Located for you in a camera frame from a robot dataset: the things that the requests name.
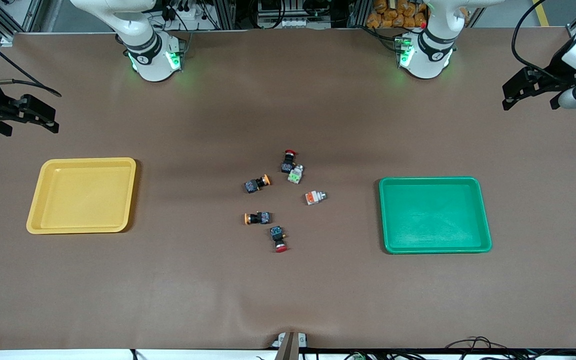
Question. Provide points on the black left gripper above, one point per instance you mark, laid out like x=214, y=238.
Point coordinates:
x=557, y=76

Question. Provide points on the yellow capped black push button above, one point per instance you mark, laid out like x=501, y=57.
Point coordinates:
x=263, y=218
x=254, y=186

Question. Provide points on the orange white push button switch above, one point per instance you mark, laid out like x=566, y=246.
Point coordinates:
x=314, y=198

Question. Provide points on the green white push button switch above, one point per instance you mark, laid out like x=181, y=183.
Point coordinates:
x=295, y=175

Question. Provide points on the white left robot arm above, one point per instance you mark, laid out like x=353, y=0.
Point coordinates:
x=428, y=60

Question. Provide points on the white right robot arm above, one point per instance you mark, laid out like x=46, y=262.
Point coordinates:
x=150, y=65

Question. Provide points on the yellow plastic tray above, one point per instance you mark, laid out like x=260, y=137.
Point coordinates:
x=83, y=200

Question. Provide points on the bag of orange objects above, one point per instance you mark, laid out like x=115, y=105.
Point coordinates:
x=393, y=15

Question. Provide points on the green plastic tray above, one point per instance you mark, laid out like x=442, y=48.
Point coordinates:
x=433, y=235

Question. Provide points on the white power strip with plugs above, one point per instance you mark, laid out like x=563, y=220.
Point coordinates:
x=188, y=14

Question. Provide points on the long white power strip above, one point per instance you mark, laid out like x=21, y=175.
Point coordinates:
x=293, y=23

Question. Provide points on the red capped black push button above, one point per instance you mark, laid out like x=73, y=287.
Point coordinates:
x=288, y=166
x=278, y=235

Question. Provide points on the brown table mat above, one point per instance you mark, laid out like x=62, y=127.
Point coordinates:
x=288, y=290

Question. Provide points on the green terminal connector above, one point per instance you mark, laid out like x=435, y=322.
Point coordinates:
x=357, y=357

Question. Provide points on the metal table edge clamp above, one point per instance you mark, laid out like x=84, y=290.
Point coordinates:
x=290, y=345

